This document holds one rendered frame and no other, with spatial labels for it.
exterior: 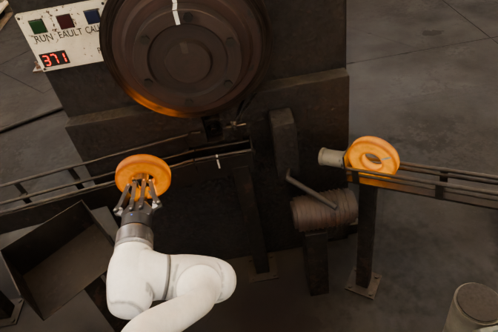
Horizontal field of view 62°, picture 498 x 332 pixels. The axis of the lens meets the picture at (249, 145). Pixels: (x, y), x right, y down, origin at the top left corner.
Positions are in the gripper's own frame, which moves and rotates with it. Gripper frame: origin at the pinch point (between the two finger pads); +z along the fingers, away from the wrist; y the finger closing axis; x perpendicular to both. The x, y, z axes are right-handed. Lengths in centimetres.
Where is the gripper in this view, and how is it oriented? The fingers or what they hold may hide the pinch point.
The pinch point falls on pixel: (141, 173)
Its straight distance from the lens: 123.0
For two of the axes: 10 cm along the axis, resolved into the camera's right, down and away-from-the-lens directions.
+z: -1.2, -6.7, 7.4
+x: -1.4, -7.2, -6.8
